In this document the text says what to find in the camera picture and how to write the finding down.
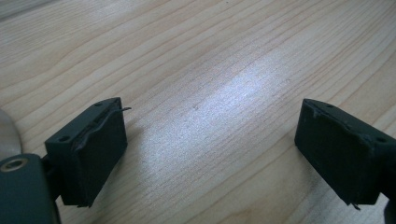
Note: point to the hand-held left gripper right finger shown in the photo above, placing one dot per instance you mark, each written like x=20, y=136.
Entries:
x=342, y=155

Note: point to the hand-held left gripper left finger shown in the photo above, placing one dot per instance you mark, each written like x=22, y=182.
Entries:
x=93, y=155

